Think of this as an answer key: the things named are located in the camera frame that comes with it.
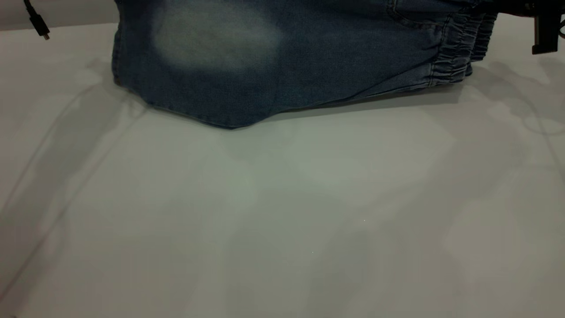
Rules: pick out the blue denim shorts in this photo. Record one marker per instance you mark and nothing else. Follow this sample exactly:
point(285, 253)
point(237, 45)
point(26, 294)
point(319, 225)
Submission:
point(309, 57)

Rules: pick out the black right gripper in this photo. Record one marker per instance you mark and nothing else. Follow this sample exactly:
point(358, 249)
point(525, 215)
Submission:
point(546, 31)

